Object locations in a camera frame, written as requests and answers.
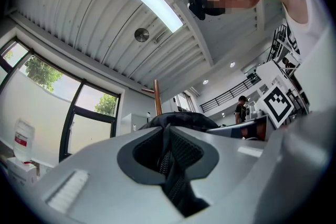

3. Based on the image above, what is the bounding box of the black mezzanine railing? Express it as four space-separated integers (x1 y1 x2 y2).
199 73 263 114

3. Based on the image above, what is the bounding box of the black head-mounted camera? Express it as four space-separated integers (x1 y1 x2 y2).
187 0 226 21

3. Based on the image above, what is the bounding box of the clear water dispenser bottle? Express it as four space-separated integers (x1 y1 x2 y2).
12 118 36 164

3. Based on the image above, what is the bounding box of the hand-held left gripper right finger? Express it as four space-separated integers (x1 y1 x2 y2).
167 110 333 224

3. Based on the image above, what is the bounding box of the person's white shirt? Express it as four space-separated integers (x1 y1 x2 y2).
272 0 336 113

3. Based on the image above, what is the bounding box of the wooden coat rack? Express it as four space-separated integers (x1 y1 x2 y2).
153 80 164 116

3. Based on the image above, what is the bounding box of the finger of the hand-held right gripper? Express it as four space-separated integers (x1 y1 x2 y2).
206 122 244 139

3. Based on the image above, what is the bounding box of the grey metal locker cabinet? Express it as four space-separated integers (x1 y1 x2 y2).
121 112 156 137

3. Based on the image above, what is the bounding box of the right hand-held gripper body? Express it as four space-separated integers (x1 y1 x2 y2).
240 86 295 141

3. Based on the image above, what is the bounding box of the round metal ceiling fixture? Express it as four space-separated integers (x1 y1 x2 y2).
134 27 150 43

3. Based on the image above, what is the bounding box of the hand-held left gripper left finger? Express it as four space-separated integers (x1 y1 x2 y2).
36 124 190 224

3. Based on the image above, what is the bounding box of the black framed window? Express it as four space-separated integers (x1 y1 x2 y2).
0 36 122 165

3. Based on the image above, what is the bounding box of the white water dispenser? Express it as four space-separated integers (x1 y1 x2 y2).
6 157 38 192

